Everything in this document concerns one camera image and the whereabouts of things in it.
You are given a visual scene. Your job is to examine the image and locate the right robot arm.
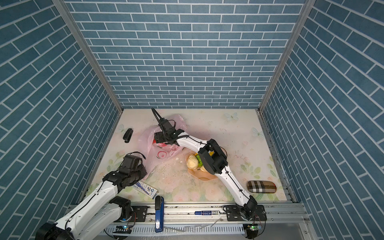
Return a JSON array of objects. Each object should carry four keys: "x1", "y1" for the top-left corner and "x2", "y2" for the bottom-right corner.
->
[{"x1": 155, "y1": 117, "x2": 258, "y2": 221}]

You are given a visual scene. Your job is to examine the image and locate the black stapler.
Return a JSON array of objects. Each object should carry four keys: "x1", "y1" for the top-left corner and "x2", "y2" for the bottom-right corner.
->
[{"x1": 123, "y1": 128, "x2": 134, "y2": 143}]

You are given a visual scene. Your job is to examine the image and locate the blue marker pen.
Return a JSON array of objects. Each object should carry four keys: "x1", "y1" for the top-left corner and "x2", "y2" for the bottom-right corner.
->
[{"x1": 194, "y1": 211, "x2": 221, "y2": 216}]

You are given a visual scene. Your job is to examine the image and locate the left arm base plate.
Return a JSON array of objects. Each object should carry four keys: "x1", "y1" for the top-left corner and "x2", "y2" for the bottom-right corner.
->
[{"x1": 128, "y1": 206, "x2": 149, "y2": 223}]

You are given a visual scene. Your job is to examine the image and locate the blue stapler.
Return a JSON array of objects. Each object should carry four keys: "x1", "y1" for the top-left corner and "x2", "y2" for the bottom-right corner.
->
[{"x1": 155, "y1": 196, "x2": 165, "y2": 233}]

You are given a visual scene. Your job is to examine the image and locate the aluminium front rail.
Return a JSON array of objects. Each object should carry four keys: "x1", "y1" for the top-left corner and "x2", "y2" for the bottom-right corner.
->
[{"x1": 59, "y1": 202, "x2": 310, "y2": 226}]

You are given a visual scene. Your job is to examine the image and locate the toothpaste box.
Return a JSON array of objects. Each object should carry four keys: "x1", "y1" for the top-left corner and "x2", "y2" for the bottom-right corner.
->
[{"x1": 132, "y1": 181, "x2": 158, "y2": 199}]

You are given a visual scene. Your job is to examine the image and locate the green fake fruit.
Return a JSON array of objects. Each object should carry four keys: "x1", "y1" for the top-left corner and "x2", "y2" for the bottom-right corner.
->
[{"x1": 197, "y1": 156, "x2": 203, "y2": 167}]

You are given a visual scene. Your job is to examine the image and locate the pink plastic bag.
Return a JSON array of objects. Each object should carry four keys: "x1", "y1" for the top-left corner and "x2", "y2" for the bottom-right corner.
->
[{"x1": 138, "y1": 126, "x2": 183, "y2": 175}]

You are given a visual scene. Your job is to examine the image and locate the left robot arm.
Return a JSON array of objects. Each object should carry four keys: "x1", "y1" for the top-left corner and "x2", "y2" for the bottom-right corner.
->
[{"x1": 36, "y1": 152, "x2": 147, "y2": 240}]

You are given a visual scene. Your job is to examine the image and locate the peach scalloped bowl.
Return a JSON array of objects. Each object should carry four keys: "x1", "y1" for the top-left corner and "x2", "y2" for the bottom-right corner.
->
[{"x1": 186, "y1": 152, "x2": 217, "y2": 182}]

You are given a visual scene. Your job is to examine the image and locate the plaid glasses case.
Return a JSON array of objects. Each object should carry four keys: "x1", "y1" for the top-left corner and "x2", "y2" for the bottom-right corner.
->
[{"x1": 247, "y1": 181, "x2": 277, "y2": 194}]

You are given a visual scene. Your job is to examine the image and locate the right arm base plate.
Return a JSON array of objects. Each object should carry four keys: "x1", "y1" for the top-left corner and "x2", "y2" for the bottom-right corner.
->
[{"x1": 223, "y1": 205, "x2": 267, "y2": 222}]

